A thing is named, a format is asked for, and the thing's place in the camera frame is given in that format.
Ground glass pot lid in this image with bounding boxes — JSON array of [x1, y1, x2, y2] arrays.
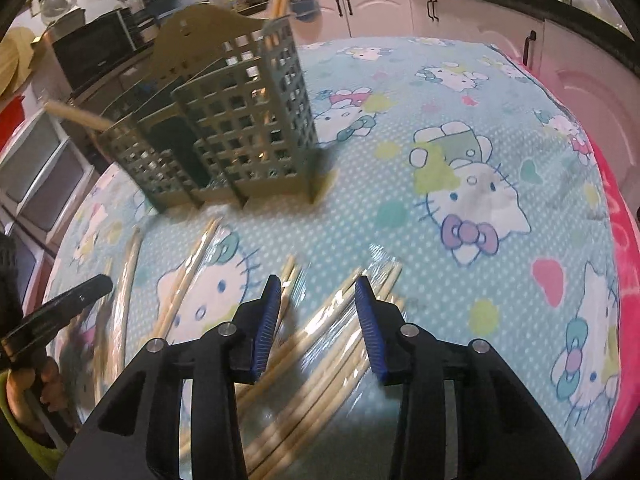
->
[[40, 0, 78, 23]]

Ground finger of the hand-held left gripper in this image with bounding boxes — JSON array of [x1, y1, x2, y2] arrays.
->
[[0, 274, 114, 370]]

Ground bunch of wooden chopsticks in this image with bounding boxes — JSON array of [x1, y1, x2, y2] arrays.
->
[[95, 217, 406, 480]]

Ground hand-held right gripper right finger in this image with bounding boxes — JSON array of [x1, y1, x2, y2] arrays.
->
[[355, 274, 584, 480]]

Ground white plastic drawer unit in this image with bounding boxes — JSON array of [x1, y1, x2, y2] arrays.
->
[[0, 107, 96, 241]]

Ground black perforated utensil basket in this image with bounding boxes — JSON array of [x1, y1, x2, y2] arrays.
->
[[97, 2, 321, 213]]

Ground black microwave oven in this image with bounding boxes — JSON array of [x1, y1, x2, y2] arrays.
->
[[50, 7, 138, 96]]

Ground cartoon cat printed blanket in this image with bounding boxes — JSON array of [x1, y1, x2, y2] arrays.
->
[[47, 35, 621, 480]]

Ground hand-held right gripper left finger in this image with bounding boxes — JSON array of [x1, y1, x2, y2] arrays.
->
[[55, 274, 283, 480]]

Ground white kitchen cabinets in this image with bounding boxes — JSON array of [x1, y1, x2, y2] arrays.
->
[[295, 0, 640, 126]]

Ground person's left hand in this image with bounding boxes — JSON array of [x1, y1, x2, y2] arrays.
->
[[5, 355, 76, 441]]

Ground round wooden board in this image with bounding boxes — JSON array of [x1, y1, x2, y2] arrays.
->
[[0, 27, 46, 103]]

